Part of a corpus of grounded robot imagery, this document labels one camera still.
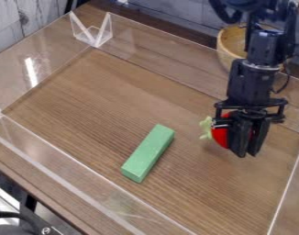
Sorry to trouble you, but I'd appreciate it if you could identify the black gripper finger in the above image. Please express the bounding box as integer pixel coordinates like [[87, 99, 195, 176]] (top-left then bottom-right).
[[229, 113, 253, 158], [247, 119, 271, 156]]

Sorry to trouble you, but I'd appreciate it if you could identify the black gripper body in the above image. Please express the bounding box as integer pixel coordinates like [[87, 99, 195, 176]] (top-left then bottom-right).
[[214, 59, 289, 123]]

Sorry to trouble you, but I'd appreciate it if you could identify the red plush strawberry toy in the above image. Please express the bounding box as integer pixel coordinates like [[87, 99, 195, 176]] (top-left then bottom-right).
[[199, 111, 238, 150]]

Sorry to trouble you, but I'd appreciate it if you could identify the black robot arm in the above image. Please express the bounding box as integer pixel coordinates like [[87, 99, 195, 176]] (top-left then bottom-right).
[[210, 0, 298, 158]]

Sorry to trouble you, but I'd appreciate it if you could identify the wooden bowl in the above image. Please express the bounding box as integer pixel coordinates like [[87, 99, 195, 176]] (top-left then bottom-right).
[[217, 25, 247, 72]]

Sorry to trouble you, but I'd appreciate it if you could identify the green rectangular block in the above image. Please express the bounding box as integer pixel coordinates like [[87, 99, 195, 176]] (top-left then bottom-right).
[[121, 124, 175, 183]]

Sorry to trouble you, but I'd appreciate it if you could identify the black table leg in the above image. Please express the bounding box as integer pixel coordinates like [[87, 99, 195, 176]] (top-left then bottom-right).
[[25, 195, 38, 212]]

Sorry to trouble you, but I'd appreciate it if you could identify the black device with logo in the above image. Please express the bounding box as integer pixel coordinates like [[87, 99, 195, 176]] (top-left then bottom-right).
[[19, 207, 67, 235]]

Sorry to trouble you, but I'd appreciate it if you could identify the clear acrylic tray enclosure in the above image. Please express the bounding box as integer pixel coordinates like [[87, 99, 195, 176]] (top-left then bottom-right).
[[0, 15, 299, 235]]

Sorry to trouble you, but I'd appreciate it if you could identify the clear acrylic corner bracket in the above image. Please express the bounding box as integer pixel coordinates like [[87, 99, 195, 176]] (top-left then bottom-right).
[[69, 12, 113, 48]]

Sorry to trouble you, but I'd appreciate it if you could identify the black cable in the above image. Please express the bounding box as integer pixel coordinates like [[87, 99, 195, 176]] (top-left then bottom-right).
[[0, 210, 25, 235]]

